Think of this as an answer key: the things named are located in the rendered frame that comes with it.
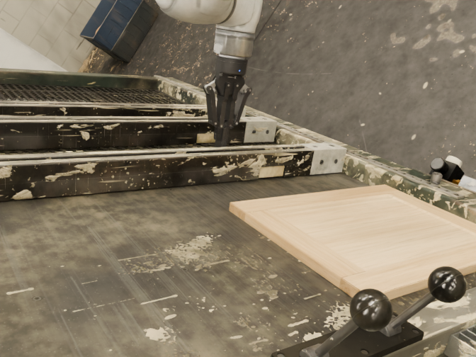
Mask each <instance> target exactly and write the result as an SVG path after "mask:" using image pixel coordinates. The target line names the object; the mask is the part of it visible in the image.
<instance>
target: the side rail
mask: <svg viewBox="0 0 476 357"><path fill-rule="evenodd" d="M157 81H158V80H157V79H155V78H154V77H151V76H133V75H121V74H96V73H83V72H58V71H45V70H32V69H7V68H0V84H31V85H50V86H85V87H103V88H121V89H157Z"/></svg>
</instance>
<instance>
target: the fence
mask: <svg viewBox="0 0 476 357"><path fill-rule="evenodd" d="M407 321H408V322H410V323H411V324H413V325H414V326H416V327H417V328H419V329H420V330H422V331H423V332H424V337H423V339H422V340H421V341H418V342H416V343H414V344H411V345H409V346H406V347H404V348H401V349H400V350H397V351H394V352H392V353H389V354H387V355H386V356H383V357H437V356H439V355H441V354H443V353H445V350H446V347H447V345H448V341H449V338H450V337H451V334H454V333H456V332H459V331H461V330H463V329H466V328H468V327H471V326H472V325H474V324H476V287H475V288H471V289H469V290H466V292H465V294H464V296H463V297H462V298H461V299H460V300H459V301H457V302H452V303H445V302H441V301H439V300H438V301H435V302H432V303H430V304H428V305H427V306H426V307H425V308H423V309H422V310H420V311H419V312H418V313H416V314H415V315H414V316H413V317H411V318H410V319H408V320H407Z"/></svg>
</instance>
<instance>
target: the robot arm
mask: <svg viewBox="0 0 476 357"><path fill-rule="evenodd" d="M155 1H156V2H157V4H158V5H159V7H160V9H161V10H162V11H163V12H164V13H165V14H167V15H168V16H171V17H172V18H175V19H176V20H179V21H184V22H187V23H195V24H217V25H216V31H215V45H214V52H216V53H217V54H219V55H216V59H215V75H214V77H213V78H212V82H210V83H209V84H208V85H207V84H204V85H203V89H204V92H205V95H206V103H207V111H208V122H209V123H210V124H211V125H214V126H215V131H214V140H215V147H226V146H227V141H228V140H229V138H230V130H231V129H233V128H234V127H233V126H235V125H236V126H237V125H238V124H239V121H240V118H241V116H242V112H243V110H244V106H245V103H246V101H247V98H248V96H249V94H250V93H251V92H252V89H251V88H249V87H248V86H247V85H246V84H245V80H244V75H245V74H246V72H247V62H248V60H247V59H246V57H251V54H252V48H253V43H254V34H255V30H256V27H257V24H258V22H259V19H260V15H261V9H262V3H263V0H155ZM215 88H216V91H217V106H216V101H215ZM239 91H240V92H239ZM238 93H239V95H238ZM237 95H238V97H237ZM235 102H236V103H235Z"/></svg>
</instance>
